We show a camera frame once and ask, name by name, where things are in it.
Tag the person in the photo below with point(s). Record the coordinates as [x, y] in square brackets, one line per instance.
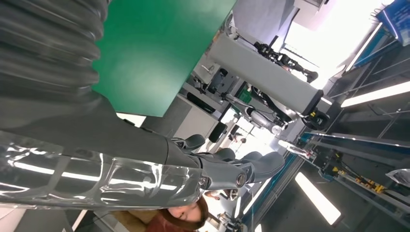
[189, 213]

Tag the blue sign panel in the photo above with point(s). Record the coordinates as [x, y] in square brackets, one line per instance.
[397, 16]

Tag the black rounded box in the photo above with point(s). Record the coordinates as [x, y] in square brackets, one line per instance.
[217, 133]

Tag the white ceiling light bar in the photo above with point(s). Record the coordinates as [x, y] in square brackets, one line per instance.
[317, 198]
[374, 94]

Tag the white cabinet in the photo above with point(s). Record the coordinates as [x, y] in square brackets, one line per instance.
[195, 123]

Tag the metal frame rack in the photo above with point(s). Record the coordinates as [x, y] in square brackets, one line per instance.
[352, 179]

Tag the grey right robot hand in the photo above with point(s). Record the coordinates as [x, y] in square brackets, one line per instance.
[96, 153]

